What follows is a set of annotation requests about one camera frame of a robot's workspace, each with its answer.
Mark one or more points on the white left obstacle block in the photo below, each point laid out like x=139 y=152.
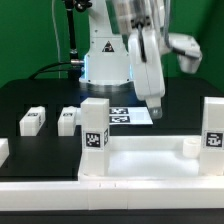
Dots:
x=4 y=150

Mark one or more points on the white front obstacle rail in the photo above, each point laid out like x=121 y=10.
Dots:
x=171 y=194

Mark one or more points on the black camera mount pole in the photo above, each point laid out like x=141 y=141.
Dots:
x=80 y=6

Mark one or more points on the fiducial marker sheet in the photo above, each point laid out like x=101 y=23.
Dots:
x=129 y=116

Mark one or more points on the white desk top tray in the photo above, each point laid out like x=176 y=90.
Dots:
x=143 y=158

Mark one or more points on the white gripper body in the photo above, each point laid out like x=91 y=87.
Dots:
x=147 y=74

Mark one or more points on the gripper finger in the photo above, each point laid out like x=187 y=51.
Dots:
x=154 y=107

